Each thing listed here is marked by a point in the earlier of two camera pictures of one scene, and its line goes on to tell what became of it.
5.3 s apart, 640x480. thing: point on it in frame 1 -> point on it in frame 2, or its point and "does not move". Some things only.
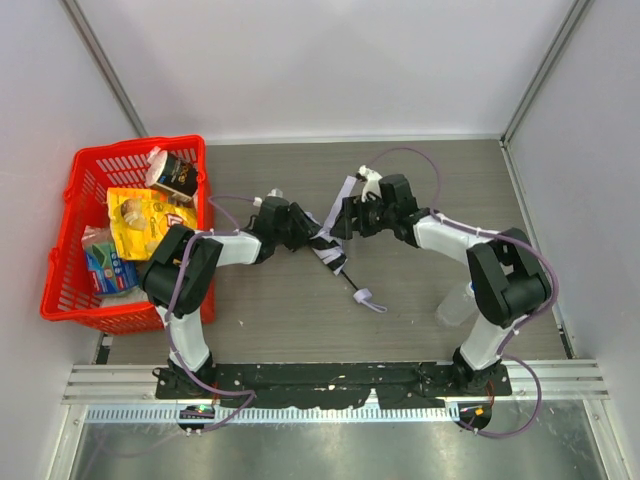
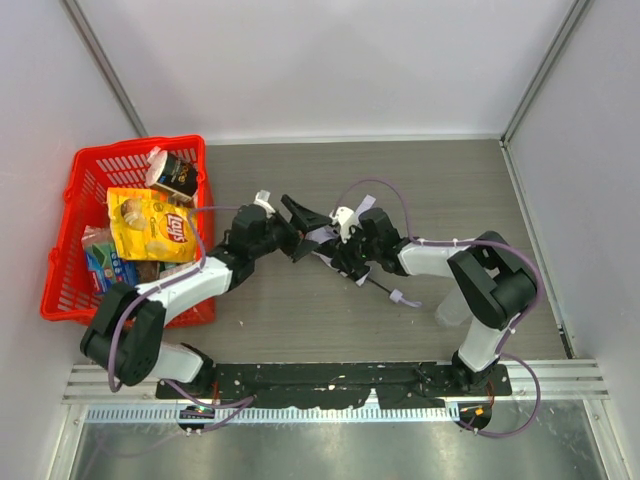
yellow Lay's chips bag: (139, 217) does not move
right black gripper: (351, 218) -> (345, 255)
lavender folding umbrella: (327, 245) -> (329, 233)
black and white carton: (171, 172) does not move
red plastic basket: (93, 171) does not move
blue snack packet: (107, 271) does not move
